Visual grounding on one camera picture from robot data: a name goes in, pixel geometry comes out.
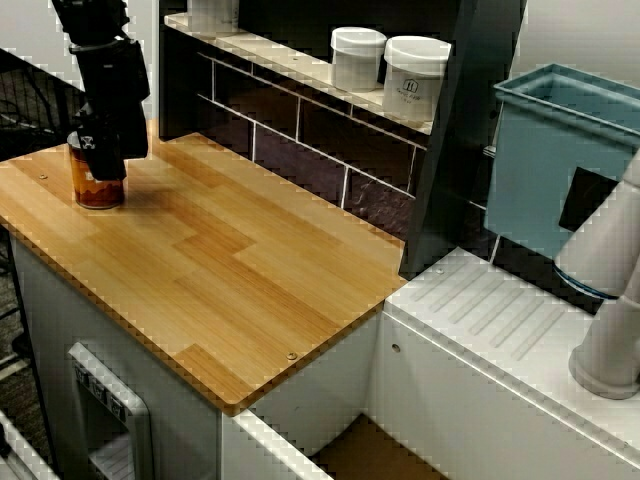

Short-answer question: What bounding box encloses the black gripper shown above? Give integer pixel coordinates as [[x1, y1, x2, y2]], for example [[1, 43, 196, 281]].
[[72, 39, 152, 182]]

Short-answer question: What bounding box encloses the plain white jar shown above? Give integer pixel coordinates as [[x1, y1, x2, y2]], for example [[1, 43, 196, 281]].
[[329, 26, 388, 93]]

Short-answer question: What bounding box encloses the cream shelf board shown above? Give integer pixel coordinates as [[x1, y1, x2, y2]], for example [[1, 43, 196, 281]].
[[163, 12, 436, 136]]

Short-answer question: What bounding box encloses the white toy faucet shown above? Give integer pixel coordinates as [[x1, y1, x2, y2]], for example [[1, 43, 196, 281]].
[[552, 147, 640, 401]]

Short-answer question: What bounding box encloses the white toy sink unit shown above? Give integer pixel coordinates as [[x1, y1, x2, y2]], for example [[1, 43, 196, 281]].
[[219, 247, 640, 480]]

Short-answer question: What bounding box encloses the white canister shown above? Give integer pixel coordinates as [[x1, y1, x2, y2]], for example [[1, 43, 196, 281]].
[[188, 0, 240, 26]]

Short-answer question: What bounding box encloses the aluminium frame rail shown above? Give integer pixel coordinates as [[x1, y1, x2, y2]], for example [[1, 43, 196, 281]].
[[0, 409, 56, 480]]

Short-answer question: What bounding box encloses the teal plastic bin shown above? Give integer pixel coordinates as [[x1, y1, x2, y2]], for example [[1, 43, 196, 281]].
[[484, 62, 640, 316]]

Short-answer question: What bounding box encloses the black square panel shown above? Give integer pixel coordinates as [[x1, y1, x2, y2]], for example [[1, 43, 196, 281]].
[[558, 166, 623, 234]]

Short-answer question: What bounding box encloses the dark grey upright panel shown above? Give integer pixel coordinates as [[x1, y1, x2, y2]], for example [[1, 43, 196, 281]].
[[397, 0, 529, 281]]

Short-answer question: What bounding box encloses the white kitchen cabinet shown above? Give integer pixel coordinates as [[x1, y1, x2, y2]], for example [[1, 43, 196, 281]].
[[9, 219, 224, 480]]

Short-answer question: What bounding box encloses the orange beans can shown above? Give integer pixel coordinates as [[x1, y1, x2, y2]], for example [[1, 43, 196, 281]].
[[66, 130, 126, 211]]

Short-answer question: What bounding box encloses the black cabinet end panel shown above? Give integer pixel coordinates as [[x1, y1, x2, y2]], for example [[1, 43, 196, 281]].
[[158, 0, 201, 141]]

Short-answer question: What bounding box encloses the white jar with printed label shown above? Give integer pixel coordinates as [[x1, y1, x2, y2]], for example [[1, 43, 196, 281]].
[[382, 34, 453, 124]]

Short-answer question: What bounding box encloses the dark tile backsplash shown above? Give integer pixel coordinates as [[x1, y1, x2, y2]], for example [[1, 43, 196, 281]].
[[194, 49, 501, 261]]

